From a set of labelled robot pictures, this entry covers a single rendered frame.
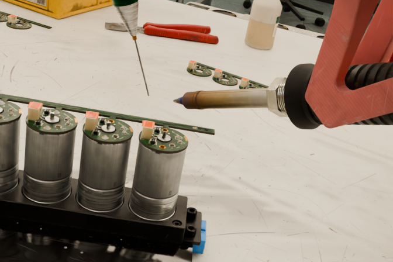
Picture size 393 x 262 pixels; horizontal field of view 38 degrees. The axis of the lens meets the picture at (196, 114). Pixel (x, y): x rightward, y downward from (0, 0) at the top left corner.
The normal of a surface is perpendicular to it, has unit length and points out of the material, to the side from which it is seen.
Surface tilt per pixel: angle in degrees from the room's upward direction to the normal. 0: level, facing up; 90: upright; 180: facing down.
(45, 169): 90
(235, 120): 0
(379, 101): 99
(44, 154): 90
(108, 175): 90
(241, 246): 0
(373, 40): 87
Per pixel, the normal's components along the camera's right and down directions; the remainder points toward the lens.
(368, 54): -0.68, 0.15
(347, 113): -0.79, 0.28
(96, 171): -0.15, 0.40
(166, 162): 0.19, 0.45
